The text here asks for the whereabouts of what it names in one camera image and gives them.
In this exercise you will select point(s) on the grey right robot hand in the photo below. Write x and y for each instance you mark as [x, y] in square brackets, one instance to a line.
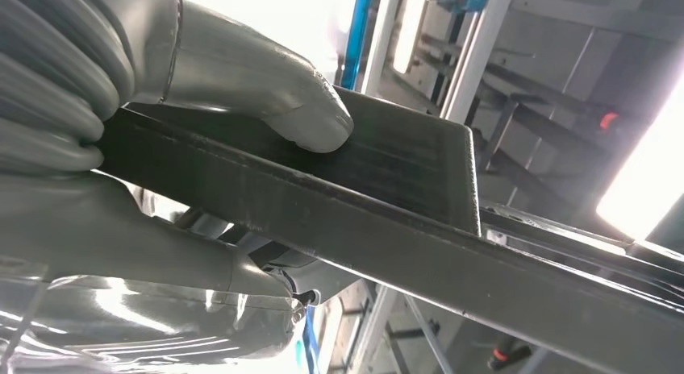
[240, 78]

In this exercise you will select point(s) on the white metal frame post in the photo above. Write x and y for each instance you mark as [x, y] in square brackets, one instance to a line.
[475, 51]

